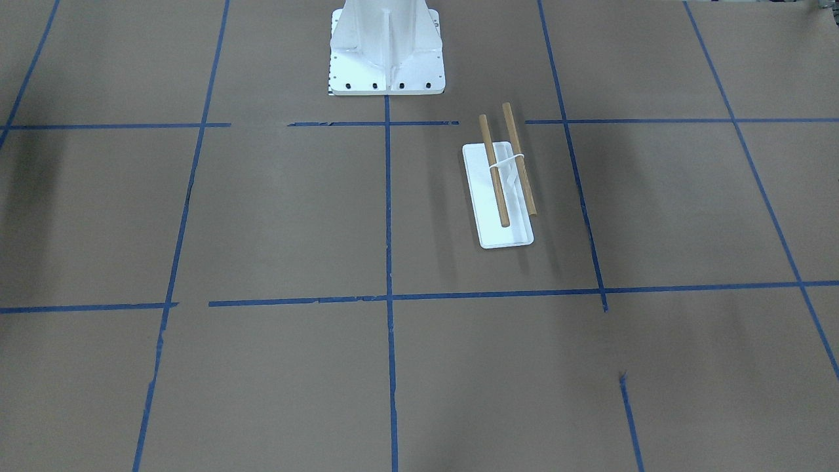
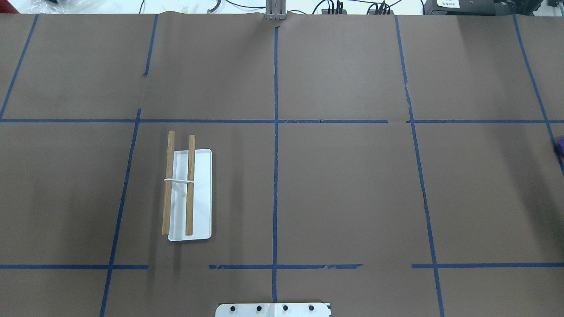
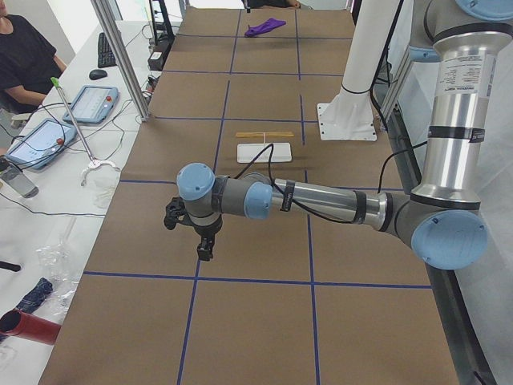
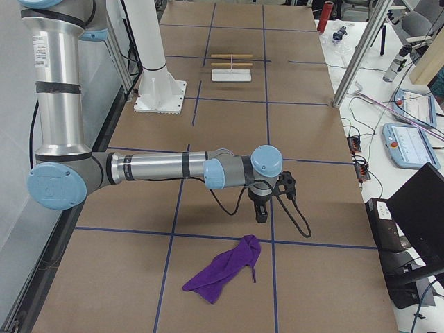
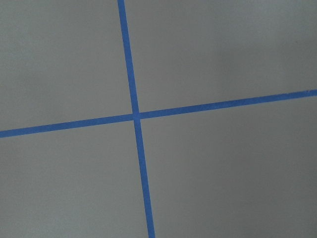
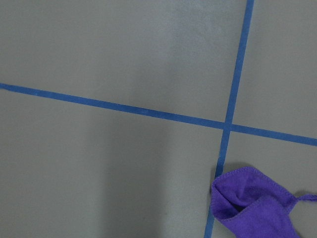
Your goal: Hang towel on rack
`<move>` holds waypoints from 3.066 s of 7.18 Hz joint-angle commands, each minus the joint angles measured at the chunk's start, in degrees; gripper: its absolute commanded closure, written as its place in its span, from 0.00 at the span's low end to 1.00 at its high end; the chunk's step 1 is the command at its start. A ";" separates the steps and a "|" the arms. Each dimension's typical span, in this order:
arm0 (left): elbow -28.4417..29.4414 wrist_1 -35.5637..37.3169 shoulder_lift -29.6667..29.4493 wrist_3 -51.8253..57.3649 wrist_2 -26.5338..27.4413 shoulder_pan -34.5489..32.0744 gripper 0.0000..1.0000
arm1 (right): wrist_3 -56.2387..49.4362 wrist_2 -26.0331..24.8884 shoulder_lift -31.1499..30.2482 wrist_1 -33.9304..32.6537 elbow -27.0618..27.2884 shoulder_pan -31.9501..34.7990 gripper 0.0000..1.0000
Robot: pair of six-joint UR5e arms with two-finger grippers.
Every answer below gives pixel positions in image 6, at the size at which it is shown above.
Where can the purple microfiber towel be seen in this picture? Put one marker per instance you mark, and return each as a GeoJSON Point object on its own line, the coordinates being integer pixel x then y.
{"type": "Point", "coordinates": [251, 205]}

